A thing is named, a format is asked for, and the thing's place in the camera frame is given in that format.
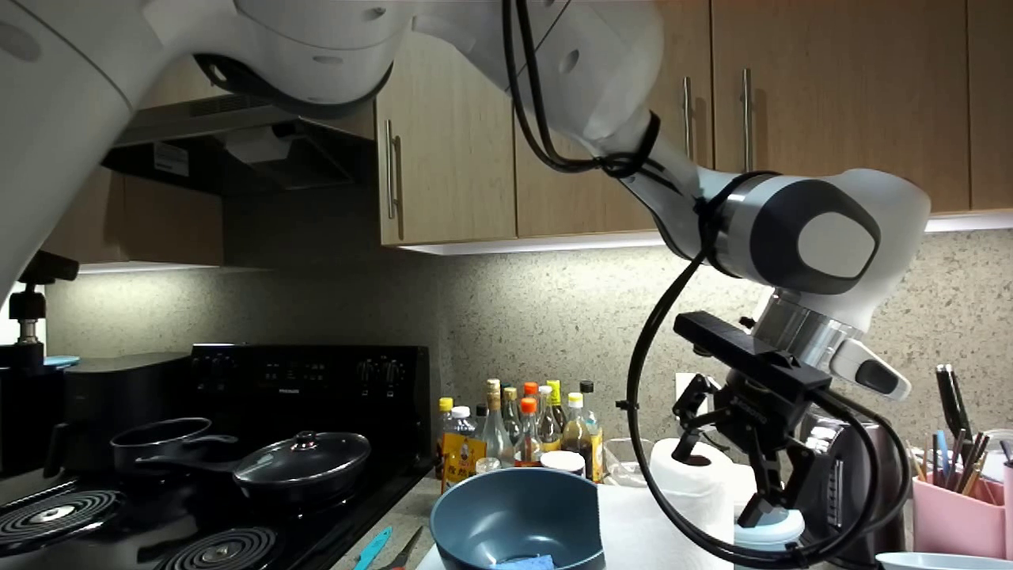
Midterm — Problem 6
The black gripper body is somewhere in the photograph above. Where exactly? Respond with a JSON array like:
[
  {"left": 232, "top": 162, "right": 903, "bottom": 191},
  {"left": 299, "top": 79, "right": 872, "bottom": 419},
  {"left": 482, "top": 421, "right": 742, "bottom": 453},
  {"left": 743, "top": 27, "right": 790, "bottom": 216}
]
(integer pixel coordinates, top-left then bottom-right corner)
[{"left": 713, "top": 371, "right": 839, "bottom": 486}]

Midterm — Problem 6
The white kitchen paper roll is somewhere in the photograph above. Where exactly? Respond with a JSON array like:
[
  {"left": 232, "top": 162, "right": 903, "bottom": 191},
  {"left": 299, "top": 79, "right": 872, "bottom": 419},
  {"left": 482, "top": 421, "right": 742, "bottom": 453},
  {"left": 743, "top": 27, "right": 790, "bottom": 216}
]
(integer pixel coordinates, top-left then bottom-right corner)
[{"left": 594, "top": 435, "right": 763, "bottom": 570}]

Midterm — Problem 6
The dark blue bowl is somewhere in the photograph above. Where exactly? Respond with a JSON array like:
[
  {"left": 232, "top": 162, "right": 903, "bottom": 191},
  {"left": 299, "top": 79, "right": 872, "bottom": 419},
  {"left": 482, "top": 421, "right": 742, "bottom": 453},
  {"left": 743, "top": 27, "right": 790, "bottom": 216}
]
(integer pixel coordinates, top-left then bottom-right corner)
[{"left": 424, "top": 467, "right": 610, "bottom": 570}]

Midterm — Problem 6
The black electric kettle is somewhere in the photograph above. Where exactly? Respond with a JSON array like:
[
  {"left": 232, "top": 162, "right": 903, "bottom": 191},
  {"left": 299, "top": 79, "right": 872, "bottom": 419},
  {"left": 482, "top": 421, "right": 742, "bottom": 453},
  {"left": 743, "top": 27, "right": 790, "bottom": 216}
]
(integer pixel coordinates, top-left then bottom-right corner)
[{"left": 804, "top": 408, "right": 910, "bottom": 568}]

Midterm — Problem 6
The pale yellow cap bottle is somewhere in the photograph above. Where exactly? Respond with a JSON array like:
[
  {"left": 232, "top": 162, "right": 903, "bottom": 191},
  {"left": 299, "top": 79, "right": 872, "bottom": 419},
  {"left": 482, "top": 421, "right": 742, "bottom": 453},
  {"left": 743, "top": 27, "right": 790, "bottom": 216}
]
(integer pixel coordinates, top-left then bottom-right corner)
[{"left": 562, "top": 390, "right": 609, "bottom": 488}]

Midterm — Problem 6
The white lid jar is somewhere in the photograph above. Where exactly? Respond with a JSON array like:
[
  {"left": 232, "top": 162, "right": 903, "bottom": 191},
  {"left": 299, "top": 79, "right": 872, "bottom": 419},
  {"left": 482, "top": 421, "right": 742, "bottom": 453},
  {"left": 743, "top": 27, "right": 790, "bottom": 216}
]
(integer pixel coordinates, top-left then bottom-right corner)
[{"left": 539, "top": 450, "right": 587, "bottom": 480}]

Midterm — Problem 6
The red cap bottle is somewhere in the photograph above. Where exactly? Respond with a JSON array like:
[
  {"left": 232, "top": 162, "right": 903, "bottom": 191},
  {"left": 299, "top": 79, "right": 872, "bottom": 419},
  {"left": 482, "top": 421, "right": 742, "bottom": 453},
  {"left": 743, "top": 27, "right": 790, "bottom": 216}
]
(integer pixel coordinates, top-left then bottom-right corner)
[{"left": 517, "top": 396, "right": 543, "bottom": 470}]

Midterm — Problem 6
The blue pen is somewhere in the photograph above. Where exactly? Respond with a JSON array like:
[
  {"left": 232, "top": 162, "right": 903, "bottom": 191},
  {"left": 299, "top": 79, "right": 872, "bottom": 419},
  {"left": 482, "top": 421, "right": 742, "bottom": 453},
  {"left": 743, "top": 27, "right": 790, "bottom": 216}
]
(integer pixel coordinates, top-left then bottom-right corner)
[{"left": 931, "top": 427, "right": 955, "bottom": 488}]

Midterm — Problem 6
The pink utensil holder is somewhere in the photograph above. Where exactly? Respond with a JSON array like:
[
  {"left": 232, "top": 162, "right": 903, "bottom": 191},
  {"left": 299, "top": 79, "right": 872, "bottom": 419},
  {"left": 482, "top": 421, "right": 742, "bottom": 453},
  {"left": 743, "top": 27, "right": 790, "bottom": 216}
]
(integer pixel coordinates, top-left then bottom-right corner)
[{"left": 910, "top": 463, "right": 1013, "bottom": 564}]

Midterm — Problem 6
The tall bottle gold cap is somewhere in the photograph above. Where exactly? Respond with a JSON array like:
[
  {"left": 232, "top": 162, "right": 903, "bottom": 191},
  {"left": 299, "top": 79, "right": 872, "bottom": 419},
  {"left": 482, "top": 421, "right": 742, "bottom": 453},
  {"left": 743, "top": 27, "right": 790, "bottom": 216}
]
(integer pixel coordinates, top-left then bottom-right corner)
[{"left": 482, "top": 378, "right": 513, "bottom": 470}]

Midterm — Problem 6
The blue sponge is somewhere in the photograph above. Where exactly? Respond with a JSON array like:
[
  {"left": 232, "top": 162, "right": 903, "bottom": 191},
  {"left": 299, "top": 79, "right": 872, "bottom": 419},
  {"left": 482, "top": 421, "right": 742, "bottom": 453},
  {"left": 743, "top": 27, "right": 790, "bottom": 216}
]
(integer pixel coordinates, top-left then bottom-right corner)
[{"left": 493, "top": 548, "right": 560, "bottom": 570}]

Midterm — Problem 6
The clear bottle white cap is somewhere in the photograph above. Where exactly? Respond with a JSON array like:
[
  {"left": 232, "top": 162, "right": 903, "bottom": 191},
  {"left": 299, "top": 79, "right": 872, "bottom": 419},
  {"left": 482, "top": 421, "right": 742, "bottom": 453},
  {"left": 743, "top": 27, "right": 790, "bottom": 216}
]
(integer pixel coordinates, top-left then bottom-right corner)
[{"left": 450, "top": 406, "right": 484, "bottom": 440}]

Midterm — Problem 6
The teal knife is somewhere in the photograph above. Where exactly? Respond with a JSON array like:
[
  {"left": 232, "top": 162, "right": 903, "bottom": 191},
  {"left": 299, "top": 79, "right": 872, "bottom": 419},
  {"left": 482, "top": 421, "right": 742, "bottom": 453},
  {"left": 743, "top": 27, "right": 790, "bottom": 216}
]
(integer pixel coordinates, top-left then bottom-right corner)
[{"left": 350, "top": 526, "right": 396, "bottom": 570}]

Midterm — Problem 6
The narrow wooden upper cabinet door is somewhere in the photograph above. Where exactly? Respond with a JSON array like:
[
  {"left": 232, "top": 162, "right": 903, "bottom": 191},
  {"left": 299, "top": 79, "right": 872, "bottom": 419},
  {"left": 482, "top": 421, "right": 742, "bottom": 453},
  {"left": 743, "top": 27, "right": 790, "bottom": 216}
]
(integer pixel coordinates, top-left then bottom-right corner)
[{"left": 374, "top": 28, "right": 519, "bottom": 250}]

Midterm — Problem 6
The black lidded frying pan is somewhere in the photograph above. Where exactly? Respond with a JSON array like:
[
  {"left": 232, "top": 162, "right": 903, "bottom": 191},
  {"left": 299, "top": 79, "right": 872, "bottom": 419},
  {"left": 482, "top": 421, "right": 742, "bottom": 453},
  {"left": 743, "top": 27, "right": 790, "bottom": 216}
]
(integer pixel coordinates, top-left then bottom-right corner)
[{"left": 232, "top": 427, "right": 374, "bottom": 503}]

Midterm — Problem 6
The small black pan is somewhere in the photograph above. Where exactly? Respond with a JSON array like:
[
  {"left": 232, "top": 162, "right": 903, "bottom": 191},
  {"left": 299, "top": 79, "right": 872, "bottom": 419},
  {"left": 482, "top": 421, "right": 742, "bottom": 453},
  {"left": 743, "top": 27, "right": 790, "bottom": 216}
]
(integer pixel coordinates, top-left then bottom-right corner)
[{"left": 106, "top": 411, "right": 246, "bottom": 473}]

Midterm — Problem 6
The range hood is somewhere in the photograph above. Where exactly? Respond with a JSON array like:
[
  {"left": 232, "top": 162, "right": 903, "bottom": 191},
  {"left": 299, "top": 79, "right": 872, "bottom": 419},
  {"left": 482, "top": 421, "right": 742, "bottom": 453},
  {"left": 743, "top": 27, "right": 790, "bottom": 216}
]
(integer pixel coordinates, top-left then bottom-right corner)
[{"left": 97, "top": 88, "right": 380, "bottom": 199}]

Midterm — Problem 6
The black pot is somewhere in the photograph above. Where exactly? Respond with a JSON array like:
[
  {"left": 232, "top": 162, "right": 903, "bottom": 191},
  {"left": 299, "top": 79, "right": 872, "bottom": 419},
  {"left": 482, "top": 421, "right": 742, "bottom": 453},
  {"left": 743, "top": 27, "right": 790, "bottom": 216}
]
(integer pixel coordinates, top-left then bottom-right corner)
[{"left": 57, "top": 354, "right": 200, "bottom": 470}]

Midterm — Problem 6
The black stove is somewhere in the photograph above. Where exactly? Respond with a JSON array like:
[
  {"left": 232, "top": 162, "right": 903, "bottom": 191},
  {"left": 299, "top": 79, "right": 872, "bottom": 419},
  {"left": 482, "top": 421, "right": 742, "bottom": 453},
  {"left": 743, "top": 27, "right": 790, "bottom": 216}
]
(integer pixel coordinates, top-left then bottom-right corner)
[{"left": 0, "top": 342, "right": 436, "bottom": 570}]

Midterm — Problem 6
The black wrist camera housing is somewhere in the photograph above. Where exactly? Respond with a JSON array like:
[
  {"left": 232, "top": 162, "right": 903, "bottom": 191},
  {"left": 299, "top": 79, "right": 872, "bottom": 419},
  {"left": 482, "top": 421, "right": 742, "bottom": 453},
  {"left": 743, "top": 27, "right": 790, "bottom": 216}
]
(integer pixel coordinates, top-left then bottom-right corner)
[{"left": 674, "top": 312, "right": 835, "bottom": 398}]

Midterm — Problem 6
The black handled utensil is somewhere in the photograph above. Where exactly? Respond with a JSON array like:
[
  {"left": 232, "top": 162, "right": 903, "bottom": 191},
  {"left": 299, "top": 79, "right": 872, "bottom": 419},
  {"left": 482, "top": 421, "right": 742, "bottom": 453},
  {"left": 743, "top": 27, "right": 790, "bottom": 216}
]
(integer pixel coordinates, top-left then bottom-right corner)
[{"left": 933, "top": 363, "right": 976, "bottom": 453}]

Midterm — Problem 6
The steel upper cabinet handle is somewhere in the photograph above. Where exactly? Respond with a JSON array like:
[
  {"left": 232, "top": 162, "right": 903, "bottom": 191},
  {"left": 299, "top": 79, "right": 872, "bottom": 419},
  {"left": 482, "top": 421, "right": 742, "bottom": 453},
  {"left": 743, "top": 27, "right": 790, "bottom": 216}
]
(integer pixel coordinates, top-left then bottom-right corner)
[
  {"left": 680, "top": 74, "right": 704, "bottom": 167},
  {"left": 742, "top": 66, "right": 758, "bottom": 179},
  {"left": 387, "top": 116, "right": 407, "bottom": 222}
]

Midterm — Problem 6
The black camera tripod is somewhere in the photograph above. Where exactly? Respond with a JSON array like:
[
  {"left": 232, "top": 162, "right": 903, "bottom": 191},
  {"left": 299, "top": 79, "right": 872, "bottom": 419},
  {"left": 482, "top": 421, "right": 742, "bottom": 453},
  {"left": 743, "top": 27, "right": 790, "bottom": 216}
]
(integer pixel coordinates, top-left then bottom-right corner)
[{"left": 0, "top": 250, "right": 83, "bottom": 478}]

